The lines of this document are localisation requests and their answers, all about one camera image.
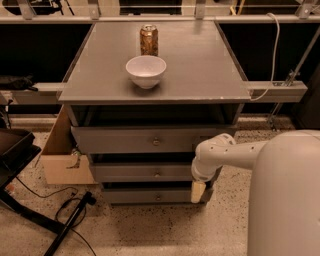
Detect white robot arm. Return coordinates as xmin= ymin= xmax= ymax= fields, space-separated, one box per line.
xmin=191 ymin=130 xmax=320 ymax=256

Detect black bag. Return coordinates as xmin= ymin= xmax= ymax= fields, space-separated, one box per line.
xmin=0 ymin=75 xmax=37 ymax=91

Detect metal frame rail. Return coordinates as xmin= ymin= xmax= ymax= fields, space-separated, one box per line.
xmin=0 ymin=81 xmax=307 ymax=105

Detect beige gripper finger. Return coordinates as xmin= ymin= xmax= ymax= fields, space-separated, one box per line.
xmin=191 ymin=181 xmax=206 ymax=203

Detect grey drawer cabinet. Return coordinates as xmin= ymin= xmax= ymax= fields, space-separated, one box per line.
xmin=59 ymin=21 xmax=249 ymax=191

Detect grey top drawer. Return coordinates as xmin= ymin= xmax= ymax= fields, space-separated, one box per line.
xmin=71 ymin=126 xmax=236 ymax=154

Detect gold soda can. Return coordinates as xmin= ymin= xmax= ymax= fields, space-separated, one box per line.
xmin=140 ymin=24 xmax=158 ymax=56

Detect metal diagonal brace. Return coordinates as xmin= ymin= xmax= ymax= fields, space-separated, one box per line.
xmin=267 ymin=25 xmax=320 ymax=131

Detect white ceramic bowl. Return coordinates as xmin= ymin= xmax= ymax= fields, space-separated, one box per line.
xmin=126 ymin=55 xmax=167 ymax=89

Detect black floor cable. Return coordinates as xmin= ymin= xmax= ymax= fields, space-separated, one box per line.
xmin=13 ymin=175 xmax=98 ymax=256

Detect grey drawer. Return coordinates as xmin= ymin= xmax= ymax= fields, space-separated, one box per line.
xmin=90 ymin=163 xmax=193 ymax=182
xmin=102 ymin=188 xmax=191 ymax=204
xmin=71 ymin=126 xmax=236 ymax=154

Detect cardboard box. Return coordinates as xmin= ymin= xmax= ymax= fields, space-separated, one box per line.
xmin=40 ymin=106 xmax=95 ymax=185

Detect black tray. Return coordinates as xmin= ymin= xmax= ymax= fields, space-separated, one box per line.
xmin=0 ymin=128 xmax=41 ymax=189

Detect white hanging cable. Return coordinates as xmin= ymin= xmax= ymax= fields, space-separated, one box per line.
xmin=249 ymin=12 xmax=281 ymax=102

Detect grey bottom drawer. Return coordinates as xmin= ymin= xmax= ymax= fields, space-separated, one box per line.
xmin=102 ymin=188 xmax=191 ymax=204

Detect black floor stand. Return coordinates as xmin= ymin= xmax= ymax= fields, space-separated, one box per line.
xmin=0 ymin=188 xmax=98 ymax=256

